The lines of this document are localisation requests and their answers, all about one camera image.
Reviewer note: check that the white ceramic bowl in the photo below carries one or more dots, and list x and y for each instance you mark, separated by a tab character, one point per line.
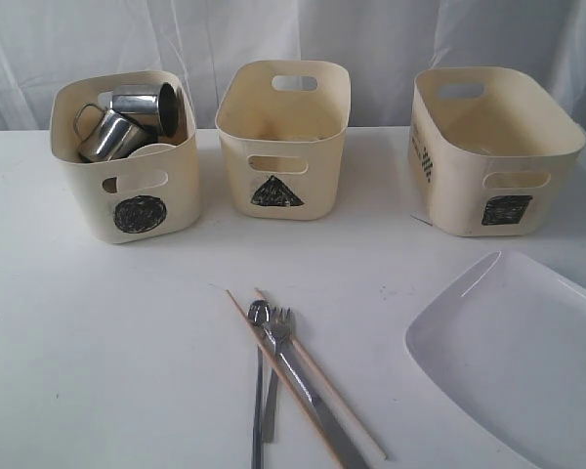
151	149

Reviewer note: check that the steel mug with round handle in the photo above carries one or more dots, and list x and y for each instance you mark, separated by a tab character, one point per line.
151	105

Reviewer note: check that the steel mug with wire handle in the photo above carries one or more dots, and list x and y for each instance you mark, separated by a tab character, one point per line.
115	136

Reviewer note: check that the small steel spoon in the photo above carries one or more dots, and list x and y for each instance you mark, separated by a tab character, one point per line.
258	314

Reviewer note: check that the small steel fork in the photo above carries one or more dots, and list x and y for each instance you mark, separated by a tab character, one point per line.
280	316

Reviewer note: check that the cream bin with triangle mark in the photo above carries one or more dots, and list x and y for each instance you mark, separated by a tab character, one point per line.
282	127

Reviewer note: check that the cream bin with circle mark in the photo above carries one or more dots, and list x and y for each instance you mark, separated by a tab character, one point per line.
140	196

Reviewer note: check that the white backdrop curtain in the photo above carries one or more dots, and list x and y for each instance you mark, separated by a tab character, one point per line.
383	44

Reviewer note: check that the cream bin with square mark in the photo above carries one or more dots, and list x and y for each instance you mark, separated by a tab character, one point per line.
489	149

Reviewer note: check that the steel table knife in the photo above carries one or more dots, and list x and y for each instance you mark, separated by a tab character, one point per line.
346	451

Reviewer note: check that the white rectangular plate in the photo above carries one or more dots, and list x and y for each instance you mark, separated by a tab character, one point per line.
506	342

